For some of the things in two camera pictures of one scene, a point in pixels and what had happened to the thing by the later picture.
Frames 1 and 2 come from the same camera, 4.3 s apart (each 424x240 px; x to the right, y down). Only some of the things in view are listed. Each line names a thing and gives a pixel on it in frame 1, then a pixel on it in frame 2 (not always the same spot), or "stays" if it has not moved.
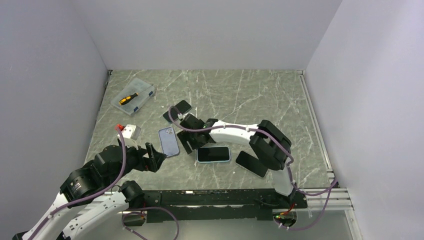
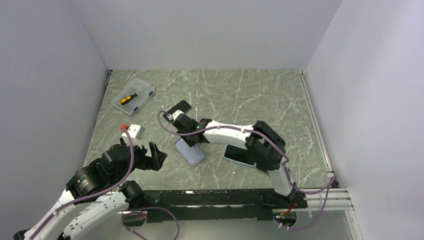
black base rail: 199,205 stays
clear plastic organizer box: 135,85 stays
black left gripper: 152,163 stays
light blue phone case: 229,160 -> 239,162
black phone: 183,107 stays
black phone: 213,154 -> 240,155
